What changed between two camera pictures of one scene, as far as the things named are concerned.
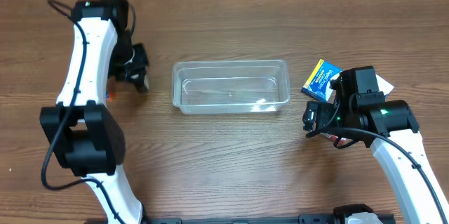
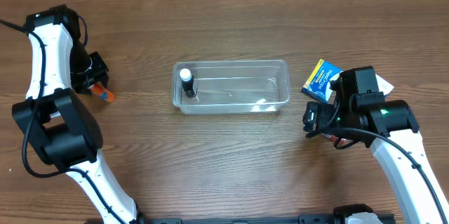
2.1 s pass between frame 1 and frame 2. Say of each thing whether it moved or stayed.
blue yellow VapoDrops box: stayed
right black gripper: stayed
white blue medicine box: stayed
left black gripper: moved
